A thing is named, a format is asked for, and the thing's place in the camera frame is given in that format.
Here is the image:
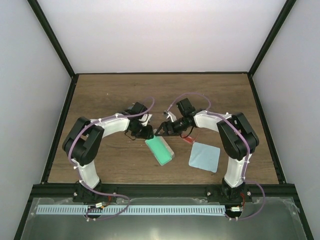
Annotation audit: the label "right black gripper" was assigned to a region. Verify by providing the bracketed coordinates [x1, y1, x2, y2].
[158, 116, 189, 137]

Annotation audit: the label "light grey glasses case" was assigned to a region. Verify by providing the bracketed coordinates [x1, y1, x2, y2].
[145, 136, 175, 166]

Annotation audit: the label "red lens sunglasses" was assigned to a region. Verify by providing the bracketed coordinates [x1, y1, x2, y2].
[181, 133, 200, 145]

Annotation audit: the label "light blue cloth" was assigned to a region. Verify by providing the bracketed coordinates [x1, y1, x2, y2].
[188, 142, 221, 173]

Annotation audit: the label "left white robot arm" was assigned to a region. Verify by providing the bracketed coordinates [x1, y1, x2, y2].
[62, 112, 153, 202]

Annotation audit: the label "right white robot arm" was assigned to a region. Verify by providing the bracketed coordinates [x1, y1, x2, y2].
[154, 110, 259, 202]

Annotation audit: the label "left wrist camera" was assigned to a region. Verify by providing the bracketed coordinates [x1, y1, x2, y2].
[128, 102, 153, 126]

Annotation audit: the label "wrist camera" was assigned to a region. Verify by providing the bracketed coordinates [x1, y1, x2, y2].
[128, 102, 153, 126]
[163, 98, 196, 122]

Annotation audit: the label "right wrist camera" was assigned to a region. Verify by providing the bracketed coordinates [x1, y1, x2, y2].
[163, 98, 196, 122]

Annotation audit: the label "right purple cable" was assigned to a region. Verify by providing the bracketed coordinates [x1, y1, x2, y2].
[166, 92, 266, 221]

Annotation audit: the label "black enclosure frame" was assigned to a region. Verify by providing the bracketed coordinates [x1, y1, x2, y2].
[13, 0, 315, 240]

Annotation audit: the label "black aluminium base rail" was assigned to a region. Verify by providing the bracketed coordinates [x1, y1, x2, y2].
[29, 183, 299, 204]

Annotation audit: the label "light blue slotted cable duct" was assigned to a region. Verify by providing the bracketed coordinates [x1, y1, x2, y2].
[36, 204, 226, 216]

